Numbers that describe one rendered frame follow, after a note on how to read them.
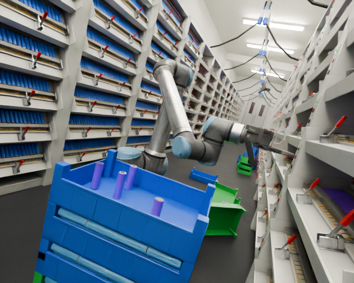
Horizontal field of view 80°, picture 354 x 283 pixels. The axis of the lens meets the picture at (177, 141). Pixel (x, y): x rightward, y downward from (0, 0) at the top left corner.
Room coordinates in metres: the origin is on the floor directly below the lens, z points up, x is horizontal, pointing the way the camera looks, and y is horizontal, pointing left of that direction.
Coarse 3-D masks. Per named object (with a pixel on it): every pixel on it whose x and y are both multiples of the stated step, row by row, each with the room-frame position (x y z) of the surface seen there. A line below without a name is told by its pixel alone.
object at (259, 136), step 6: (246, 126) 0.91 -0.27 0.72; (252, 126) 0.90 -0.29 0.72; (246, 132) 0.90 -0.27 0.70; (252, 132) 0.90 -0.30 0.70; (258, 132) 0.89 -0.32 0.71; (264, 132) 0.88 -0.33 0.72; (270, 132) 0.87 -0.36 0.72; (246, 138) 0.91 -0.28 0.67; (252, 138) 0.90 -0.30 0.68; (258, 138) 0.87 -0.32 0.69; (264, 138) 0.88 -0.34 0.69; (270, 138) 0.87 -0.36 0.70; (258, 144) 0.87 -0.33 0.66; (264, 144) 0.86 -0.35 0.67
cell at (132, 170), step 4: (132, 168) 0.51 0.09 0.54; (136, 168) 0.51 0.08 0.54; (132, 172) 0.51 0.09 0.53; (128, 176) 0.51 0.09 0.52; (132, 176) 0.51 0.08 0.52; (128, 180) 0.51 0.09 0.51; (132, 180) 0.51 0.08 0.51; (128, 184) 0.51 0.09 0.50; (132, 184) 0.51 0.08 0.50; (128, 188) 0.51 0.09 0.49
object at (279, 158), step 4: (276, 156) 1.47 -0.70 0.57; (280, 156) 1.46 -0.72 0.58; (284, 156) 1.45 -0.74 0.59; (292, 156) 1.44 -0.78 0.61; (276, 160) 1.46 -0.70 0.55; (280, 160) 1.46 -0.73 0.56; (292, 160) 1.43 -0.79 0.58; (276, 164) 1.37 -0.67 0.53; (288, 164) 1.35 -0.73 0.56; (276, 168) 1.36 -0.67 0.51; (280, 168) 1.19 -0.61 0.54; (284, 168) 1.19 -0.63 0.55; (280, 172) 1.09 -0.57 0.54; (280, 176) 1.08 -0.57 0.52; (284, 176) 0.99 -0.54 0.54; (280, 180) 1.07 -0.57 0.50; (284, 180) 0.91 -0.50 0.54
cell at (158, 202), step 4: (156, 200) 0.36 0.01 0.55; (160, 200) 0.37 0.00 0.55; (156, 204) 0.36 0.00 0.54; (160, 204) 0.36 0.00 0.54; (152, 208) 0.37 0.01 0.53; (156, 208) 0.36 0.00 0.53; (160, 208) 0.36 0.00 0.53; (152, 212) 0.36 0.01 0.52; (156, 212) 0.36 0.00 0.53; (160, 212) 0.37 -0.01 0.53
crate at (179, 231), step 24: (120, 168) 0.56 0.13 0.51; (72, 192) 0.36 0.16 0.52; (96, 192) 0.36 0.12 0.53; (144, 192) 0.52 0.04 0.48; (168, 192) 0.53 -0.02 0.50; (192, 192) 0.52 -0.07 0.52; (96, 216) 0.35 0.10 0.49; (120, 216) 0.34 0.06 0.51; (144, 216) 0.34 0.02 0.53; (168, 216) 0.44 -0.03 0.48; (192, 216) 0.47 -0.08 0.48; (144, 240) 0.33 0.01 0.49; (168, 240) 0.33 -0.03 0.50; (192, 240) 0.32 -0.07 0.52
